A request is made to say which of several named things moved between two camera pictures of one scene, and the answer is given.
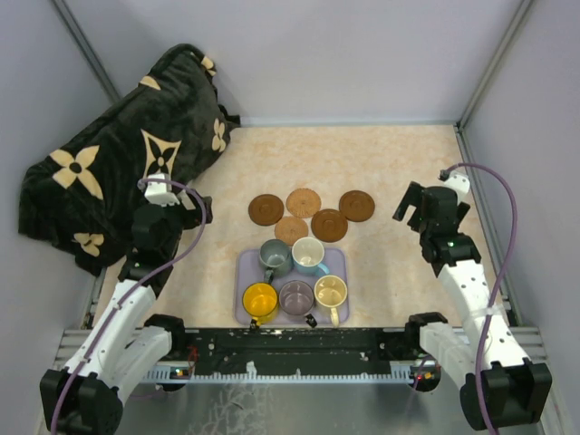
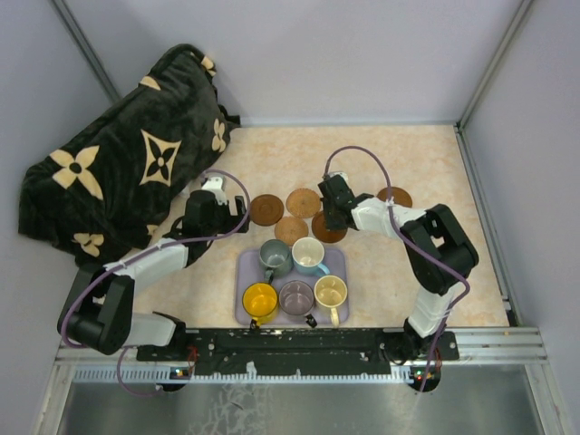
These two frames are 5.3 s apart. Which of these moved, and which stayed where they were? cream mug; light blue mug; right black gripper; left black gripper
Moved: right black gripper; left black gripper
Stayed: cream mug; light blue mug
